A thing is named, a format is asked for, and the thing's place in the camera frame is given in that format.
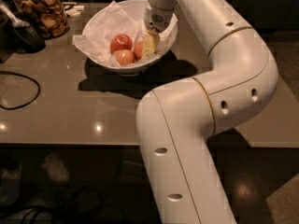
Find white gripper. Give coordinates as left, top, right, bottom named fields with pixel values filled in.
left=142, top=0, right=176, bottom=59

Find orange apple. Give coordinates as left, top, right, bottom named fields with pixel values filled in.
left=113, top=49, right=135, bottom=66
left=133, top=41, right=143, bottom=61

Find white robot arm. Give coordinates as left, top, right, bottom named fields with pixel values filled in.
left=136, top=0, right=278, bottom=224

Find red apple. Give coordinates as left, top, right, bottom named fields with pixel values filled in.
left=110, top=34, right=133, bottom=53

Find orange apple front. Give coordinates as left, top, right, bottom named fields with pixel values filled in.
left=113, top=49, right=135, bottom=66

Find white bowl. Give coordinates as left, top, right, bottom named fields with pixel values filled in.
left=81, top=0, right=179, bottom=77

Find small white items behind bowl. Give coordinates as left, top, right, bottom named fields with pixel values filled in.
left=64, top=4, right=84, bottom=18

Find white paper liner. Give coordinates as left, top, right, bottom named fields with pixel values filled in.
left=72, top=0, right=178, bottom=67

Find glass jar of dried chips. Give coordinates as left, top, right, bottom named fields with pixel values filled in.
left=13, top=0, right=69, bottom=39

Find black pan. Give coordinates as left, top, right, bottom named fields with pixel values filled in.
left=13, top=25, right=46, bottom=53

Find white spoon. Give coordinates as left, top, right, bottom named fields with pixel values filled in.
left=0, top=1, right=30, bottom=28

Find white shoe under table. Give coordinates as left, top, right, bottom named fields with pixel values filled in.
left=41, top=153, right=69, bottom=184

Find white shoe at left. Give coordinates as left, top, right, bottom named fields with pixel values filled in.
left=0, top=165, right=22, bottom=206

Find black cable on table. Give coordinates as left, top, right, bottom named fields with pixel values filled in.
left=0, top=70, right=42, bottom=111

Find black cables on floor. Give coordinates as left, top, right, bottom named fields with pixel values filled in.
left=0, top=185, right=104, bottom=224

